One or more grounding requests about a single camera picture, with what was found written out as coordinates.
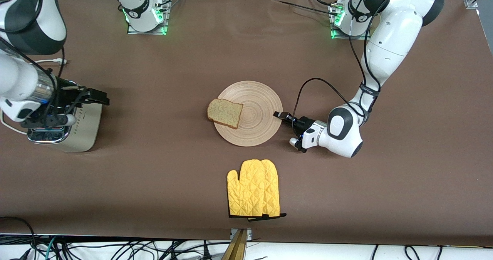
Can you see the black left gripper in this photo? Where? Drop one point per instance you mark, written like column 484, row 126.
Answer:
column 303, row 124

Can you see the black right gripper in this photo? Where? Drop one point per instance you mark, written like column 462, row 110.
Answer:
column 71, row 95

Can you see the round wooden plate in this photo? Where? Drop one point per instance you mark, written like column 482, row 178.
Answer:
column 258, row 117

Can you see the brown bread slice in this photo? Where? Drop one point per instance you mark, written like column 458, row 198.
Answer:
column 225, row 113

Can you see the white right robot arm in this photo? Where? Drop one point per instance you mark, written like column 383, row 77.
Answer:
column 23, row 5

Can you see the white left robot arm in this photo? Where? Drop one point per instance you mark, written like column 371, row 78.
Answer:
column 393, row 32

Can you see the silver and cream toaster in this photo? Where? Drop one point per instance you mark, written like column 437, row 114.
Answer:
column 86, row 133

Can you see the yellow quilted oven mitt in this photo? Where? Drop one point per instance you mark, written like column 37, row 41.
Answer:
column 246, row 190
column 274, row 190

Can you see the brown table cover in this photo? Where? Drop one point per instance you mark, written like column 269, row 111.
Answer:
column 346, row 175

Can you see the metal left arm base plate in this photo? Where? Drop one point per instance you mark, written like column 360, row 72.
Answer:
column 368, row 36

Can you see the small metal bracket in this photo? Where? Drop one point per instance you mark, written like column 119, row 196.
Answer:
column 249, row 234

